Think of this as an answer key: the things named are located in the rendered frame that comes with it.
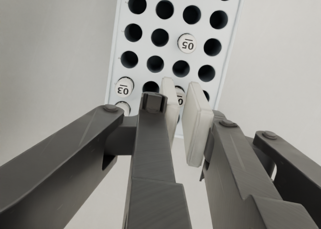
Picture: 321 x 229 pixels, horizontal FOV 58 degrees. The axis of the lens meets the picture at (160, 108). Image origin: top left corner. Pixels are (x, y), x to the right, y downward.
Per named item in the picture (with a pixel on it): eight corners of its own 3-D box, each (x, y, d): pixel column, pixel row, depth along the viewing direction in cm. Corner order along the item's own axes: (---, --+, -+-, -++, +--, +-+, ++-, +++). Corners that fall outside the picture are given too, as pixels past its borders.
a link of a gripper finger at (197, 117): (199, 110, 14) (215, 113, 14) (189, 80, 20) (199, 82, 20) (186, 166, 14) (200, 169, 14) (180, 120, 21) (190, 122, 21)
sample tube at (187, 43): (177, 30, 23) (180, 33, 19) (192, 33, 23) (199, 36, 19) (174, 45, 24) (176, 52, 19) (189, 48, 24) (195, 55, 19)
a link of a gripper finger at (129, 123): (157, 164, 13) (88, 154, 12) (157, 124, 17) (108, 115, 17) (163, 133, 12) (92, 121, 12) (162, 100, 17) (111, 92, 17)
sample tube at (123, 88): (123, 68, 24) (115, 79, 20) (138, 70, 24) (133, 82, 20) (122, 82, 25) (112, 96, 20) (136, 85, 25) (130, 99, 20)
